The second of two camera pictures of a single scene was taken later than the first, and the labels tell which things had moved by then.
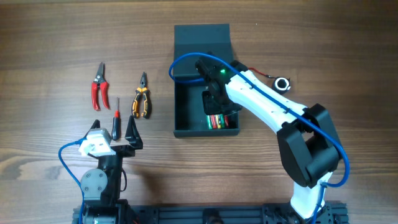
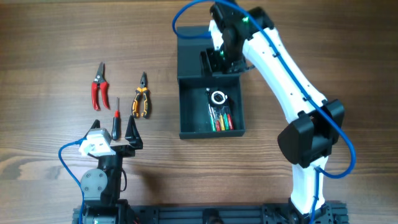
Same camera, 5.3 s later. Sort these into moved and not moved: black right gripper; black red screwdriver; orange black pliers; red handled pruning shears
Moved: black right gripper
Not moved: red handled pruning shears; black red screwdriver; orange black pliers
